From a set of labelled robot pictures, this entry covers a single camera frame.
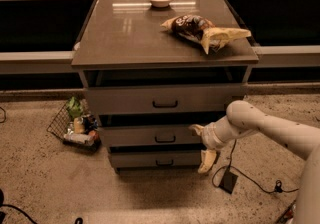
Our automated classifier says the black wire basket left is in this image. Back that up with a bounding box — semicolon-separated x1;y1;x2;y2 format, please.
47;102;101;152

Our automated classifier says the brown chip bag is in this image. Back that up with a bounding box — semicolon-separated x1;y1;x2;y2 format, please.
161;14;251;54

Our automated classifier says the green leafy vegetable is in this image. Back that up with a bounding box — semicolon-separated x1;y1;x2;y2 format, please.
66;97;83;119

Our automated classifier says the black cable bottom left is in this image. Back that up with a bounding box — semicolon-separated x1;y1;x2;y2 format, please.
0;187;84;224

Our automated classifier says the grey top drawer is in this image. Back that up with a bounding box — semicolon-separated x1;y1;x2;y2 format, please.
84;84;246;115

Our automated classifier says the grey drawer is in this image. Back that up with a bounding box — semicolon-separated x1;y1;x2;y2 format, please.
99;125;202;148
109;150;201;169
84;84;246;115

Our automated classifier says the grey drawer cabinet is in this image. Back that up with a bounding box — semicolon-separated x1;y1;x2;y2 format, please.
71;0;260;175

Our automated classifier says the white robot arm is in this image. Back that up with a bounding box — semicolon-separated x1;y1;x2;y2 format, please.
189;100;320;224

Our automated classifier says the white bottle in basket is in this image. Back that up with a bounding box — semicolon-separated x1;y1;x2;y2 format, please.
64;133;94;146

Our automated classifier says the grey bottom drawer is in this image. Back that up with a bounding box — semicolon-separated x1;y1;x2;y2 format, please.
109;150;201;169

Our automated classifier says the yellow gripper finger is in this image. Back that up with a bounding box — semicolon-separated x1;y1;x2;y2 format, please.
188;124;204;136
198;149;217;174

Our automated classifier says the black wire basket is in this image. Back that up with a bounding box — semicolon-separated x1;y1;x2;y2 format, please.
47;102;101;152
275;201;296;224

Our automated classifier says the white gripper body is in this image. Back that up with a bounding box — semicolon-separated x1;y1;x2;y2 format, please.
201;122;227;151

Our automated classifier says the black wire basket right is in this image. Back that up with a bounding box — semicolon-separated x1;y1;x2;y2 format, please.
275;201;296;224

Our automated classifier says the black floor power box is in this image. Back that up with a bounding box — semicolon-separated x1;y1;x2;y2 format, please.
219;167;238;194

